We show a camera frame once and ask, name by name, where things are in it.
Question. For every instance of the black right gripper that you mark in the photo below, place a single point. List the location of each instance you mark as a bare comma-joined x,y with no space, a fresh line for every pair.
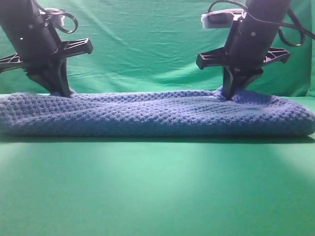
36,43

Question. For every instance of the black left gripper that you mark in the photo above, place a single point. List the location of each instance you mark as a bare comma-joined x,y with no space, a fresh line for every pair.
248,45

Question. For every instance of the blue waffle-weave towel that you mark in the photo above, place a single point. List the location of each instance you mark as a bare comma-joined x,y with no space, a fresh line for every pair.
155,113

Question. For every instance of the green fabric backdrop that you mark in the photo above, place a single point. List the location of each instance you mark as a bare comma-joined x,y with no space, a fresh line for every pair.
151,45

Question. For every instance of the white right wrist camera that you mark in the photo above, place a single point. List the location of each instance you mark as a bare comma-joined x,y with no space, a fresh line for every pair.
56,15

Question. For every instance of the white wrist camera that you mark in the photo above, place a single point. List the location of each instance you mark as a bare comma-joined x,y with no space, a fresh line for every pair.
220,18
56,15

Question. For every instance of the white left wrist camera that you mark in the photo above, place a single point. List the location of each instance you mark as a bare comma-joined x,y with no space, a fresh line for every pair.
220,18

